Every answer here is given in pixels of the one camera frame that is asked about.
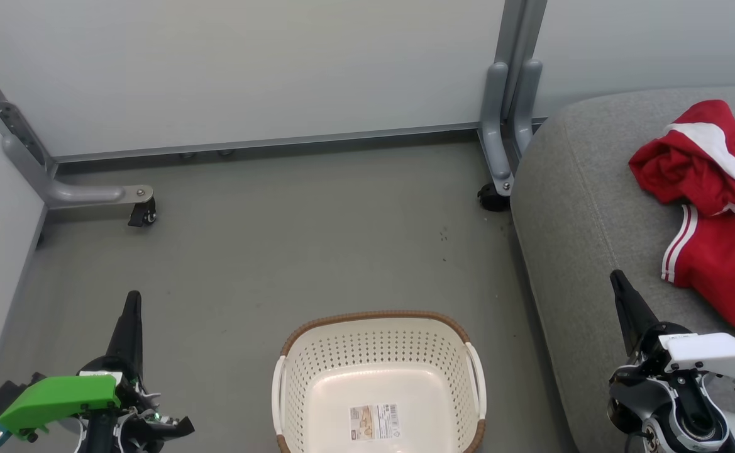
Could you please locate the grey double-post partition leg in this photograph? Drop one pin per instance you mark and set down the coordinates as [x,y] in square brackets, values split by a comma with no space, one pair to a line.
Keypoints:
[496,145]

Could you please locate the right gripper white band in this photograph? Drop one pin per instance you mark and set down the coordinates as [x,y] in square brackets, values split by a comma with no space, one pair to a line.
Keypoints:
[713,355]

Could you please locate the white perforated basket brown rim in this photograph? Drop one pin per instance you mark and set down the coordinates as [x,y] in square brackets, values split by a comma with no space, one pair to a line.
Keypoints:
[373,352]

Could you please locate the grey single-tube partition leg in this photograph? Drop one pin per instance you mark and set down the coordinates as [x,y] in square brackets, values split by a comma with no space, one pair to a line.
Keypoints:
[84,194]

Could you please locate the paper barcode label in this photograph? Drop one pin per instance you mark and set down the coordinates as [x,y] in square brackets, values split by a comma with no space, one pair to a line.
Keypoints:
[375,421]

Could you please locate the black caster wheel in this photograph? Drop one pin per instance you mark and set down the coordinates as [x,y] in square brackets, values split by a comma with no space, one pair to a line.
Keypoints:
[142,214]
[493,198]

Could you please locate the long grey partition rail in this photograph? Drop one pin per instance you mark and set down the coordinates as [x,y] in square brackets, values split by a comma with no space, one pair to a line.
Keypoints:
[266,143]

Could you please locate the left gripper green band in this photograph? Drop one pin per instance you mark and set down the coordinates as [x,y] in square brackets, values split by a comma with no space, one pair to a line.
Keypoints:
[59,399]

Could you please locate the red white-striped garment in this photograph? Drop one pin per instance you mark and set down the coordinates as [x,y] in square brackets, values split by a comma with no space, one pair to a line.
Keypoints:
[719,264]

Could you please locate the grey fabric sofa seat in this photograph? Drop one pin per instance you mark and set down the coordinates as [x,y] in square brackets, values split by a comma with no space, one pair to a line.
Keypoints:
[581,251]

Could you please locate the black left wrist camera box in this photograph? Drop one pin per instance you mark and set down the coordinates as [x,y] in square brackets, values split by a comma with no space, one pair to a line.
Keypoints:
[9,393]

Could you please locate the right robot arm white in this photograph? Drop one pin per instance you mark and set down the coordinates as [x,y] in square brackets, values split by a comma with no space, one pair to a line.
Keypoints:
[700,434]

